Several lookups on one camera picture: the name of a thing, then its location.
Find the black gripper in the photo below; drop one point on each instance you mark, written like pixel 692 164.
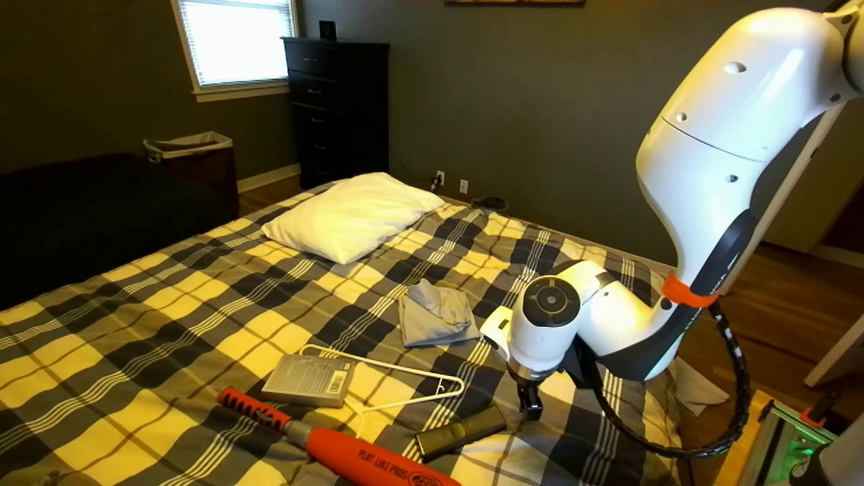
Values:
pixel 531 382

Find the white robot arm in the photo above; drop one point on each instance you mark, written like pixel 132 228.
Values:
pixel 719 162

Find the folded blue-grey cloth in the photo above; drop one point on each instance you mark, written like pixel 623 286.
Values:
pixel 438 315

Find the white paper sheet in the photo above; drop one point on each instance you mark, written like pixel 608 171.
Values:
pixel 703 391

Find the red plastic tool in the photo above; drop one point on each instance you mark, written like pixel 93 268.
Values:
pixel 352 449

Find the wooden board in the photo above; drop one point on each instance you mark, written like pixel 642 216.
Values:
pixel 745 440

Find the flat grey box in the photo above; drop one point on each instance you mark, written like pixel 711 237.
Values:
pixel 310 378

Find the green device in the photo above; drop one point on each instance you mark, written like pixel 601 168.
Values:
pixel 793 445

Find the white pillow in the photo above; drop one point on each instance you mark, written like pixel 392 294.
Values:
pixel 352 216

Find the grey rounded object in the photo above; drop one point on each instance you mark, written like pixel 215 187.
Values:
pixel 847 460

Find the black dresser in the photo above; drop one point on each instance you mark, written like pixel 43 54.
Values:
pixel 338 108

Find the plaid yellow grey bedspread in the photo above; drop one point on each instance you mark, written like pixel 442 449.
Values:
pixel 180 313

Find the brown hamper with white liner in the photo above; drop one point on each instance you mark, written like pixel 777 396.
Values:
pixel 191 158

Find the small dark object on dresser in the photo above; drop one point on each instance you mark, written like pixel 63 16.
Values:
pixel 329 31

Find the white wall outlet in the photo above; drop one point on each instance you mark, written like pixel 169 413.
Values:
pixel 462 183
pixel 442 179

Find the white frame leg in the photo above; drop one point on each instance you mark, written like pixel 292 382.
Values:
pixel 839 355

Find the wall picture frame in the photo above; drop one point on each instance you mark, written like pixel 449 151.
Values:
pixel 514 2

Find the bright window with white frame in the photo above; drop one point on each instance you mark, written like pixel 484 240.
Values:
pixel 236 41

